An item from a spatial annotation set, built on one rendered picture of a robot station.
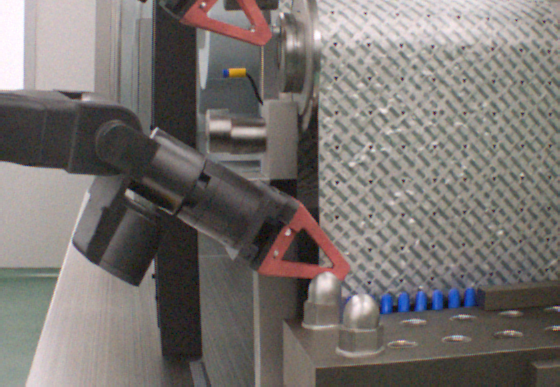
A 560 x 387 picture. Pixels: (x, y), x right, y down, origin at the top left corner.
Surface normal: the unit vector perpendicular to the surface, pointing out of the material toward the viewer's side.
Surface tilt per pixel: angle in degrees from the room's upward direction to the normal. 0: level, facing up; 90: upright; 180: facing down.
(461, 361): 90
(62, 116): 97
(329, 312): 90
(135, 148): 100
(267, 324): 90
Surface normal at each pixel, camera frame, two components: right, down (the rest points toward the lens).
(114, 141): 0.51, 0.25
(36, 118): 0.33, 0.18
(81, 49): 0.14, 0.09
